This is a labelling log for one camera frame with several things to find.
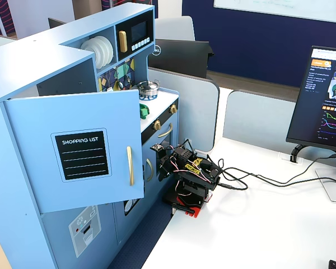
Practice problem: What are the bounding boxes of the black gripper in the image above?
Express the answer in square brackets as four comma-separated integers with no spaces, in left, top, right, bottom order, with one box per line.
[156,147,176,180]

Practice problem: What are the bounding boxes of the green plastic lid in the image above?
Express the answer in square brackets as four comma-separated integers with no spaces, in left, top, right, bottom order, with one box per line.
[139,103,151,120]

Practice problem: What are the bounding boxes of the steel pot with lid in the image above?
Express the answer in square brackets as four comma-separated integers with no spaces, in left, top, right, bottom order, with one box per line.
[136,79,161,98]

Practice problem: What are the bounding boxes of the red and black base clamp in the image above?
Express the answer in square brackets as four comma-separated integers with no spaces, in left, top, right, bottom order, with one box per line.
[164,194,204,219]

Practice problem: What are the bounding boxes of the grey desk divider panel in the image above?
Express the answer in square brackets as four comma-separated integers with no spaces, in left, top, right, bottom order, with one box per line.
[222,89,336,163]
[147,67,221,154]

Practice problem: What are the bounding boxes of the hanging metal ladle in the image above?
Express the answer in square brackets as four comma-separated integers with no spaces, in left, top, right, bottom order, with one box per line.
[113,67,125,91]

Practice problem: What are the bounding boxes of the black dell monitor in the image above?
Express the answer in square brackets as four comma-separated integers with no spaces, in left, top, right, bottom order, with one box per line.
[147,39,215,80]

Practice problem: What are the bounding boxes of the white toy plate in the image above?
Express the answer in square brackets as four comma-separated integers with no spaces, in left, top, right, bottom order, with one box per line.
[94,35,110,68]
[80,38,103,69]
[100,36,115,64]

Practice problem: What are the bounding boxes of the open blue cabinet door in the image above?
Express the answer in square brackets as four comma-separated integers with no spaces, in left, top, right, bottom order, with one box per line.
[3,89,145,214]

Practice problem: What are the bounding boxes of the black toy microwave door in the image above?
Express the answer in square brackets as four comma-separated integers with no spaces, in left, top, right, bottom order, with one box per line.
[115,11,154,62]

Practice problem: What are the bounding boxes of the grey office chair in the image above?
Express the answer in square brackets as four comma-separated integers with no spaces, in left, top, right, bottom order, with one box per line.
[154,15,196,42]

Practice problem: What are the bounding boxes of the computer monitor showing graphs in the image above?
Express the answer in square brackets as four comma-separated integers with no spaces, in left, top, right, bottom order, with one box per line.
[285,45,336,155]

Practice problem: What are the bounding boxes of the blue toy kitchen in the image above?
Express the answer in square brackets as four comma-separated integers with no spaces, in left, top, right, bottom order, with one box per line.
[0,2,180,269]

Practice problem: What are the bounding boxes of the silver monitor stand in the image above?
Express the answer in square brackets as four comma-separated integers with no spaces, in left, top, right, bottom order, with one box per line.
[315,152,336,204]

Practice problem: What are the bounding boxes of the dark partition panel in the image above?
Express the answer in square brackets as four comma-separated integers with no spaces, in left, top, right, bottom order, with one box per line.
[47,17,67,29]

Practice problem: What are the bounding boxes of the white whiteboard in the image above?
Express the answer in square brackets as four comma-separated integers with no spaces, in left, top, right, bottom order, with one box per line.
[213,0,336,25]

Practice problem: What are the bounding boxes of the gold dishwasher door handle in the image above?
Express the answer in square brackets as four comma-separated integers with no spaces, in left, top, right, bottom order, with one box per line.
[146,158,154,183]

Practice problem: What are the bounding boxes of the gold fridge door handle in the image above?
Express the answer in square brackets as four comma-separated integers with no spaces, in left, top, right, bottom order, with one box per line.
[126,146,136,187]

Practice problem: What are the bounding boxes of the gold oven handle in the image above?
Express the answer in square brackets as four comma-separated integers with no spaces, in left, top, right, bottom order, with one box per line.
[157,122,174,138]

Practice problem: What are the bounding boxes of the black power cable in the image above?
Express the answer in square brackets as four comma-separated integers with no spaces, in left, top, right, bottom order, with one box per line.
[217,167,336,192]

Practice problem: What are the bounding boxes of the gold microwave handle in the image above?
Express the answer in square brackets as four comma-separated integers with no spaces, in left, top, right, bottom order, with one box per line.
[118,30,129,54]

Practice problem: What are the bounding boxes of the black curved cable holder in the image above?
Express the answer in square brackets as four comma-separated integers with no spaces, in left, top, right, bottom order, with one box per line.
[290,143,306,164]

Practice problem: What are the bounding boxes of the black cable with usb plug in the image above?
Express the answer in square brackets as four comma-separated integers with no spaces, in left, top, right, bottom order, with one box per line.
[218,152,336,186]

